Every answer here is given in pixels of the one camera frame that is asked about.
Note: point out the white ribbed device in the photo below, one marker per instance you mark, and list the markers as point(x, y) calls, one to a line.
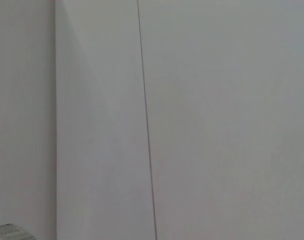
point(9, 232)

